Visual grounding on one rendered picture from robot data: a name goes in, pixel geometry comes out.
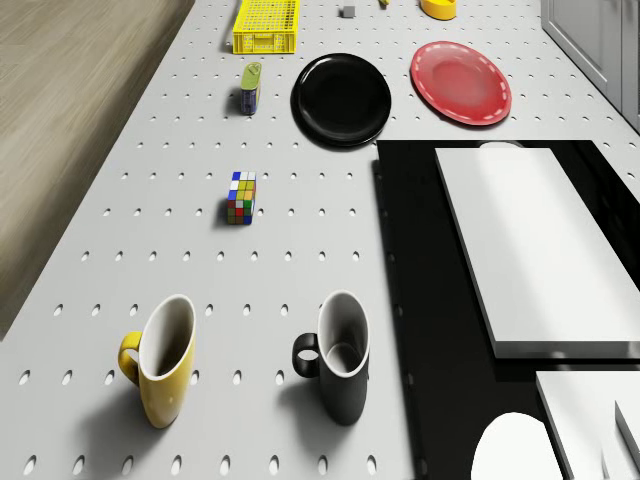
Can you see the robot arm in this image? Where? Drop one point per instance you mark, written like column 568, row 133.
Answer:
column 515, row 450

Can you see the white cabinet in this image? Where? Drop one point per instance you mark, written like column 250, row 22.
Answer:
column 590, row 45

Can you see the flat-sided can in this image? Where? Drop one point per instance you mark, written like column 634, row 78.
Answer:
column 250, row 90

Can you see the yellow bowl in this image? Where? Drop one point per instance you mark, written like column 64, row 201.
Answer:
column 437, row 10

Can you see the black mug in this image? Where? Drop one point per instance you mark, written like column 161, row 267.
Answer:
column 345, row 395

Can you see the grey cube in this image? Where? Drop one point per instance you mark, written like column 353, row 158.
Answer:
column 349, row 11

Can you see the red plate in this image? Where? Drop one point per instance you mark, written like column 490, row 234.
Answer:
column 460, row 82

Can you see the yellow mug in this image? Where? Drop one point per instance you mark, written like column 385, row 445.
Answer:
column 160, row 400

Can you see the black plate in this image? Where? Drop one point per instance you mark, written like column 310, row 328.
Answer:
column 342, row 100

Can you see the puzzle cube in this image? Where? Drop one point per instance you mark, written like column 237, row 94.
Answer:
column 242, row 197

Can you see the yellow basket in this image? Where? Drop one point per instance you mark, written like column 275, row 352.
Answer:
column 265, row 30

